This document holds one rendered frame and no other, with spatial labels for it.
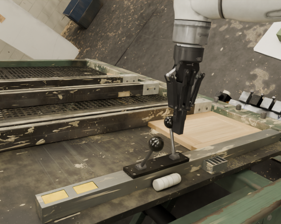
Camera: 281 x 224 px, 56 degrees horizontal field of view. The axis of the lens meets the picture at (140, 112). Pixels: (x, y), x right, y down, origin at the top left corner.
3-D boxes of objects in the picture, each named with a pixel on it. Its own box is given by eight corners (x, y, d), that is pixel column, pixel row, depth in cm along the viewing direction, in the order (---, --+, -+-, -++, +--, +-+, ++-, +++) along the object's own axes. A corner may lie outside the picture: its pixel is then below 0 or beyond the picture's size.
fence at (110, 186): (279, 141, 108) (281, 132, 107) (42, 224, 54) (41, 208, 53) (267, 137, 112) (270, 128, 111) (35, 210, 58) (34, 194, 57)
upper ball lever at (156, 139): (147, 174, 70) (169, 144, 61) (136, 177, 68) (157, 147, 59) (141, 162, 72) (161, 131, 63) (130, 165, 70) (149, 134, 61)
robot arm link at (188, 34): (219, 23, 64) (215, 49, 66) (192, 22, 71) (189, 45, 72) (193, 20, 59) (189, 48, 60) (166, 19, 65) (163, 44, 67)
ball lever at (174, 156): (183, 160, 76) (178, 114, 75) (174, 163, 74) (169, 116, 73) (174, 159, 79) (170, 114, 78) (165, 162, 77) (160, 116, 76)
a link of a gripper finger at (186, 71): (190, 70, 66) (186, 70, 66) (183, 112, 70) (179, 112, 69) (179, 67, 69) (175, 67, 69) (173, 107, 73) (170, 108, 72)
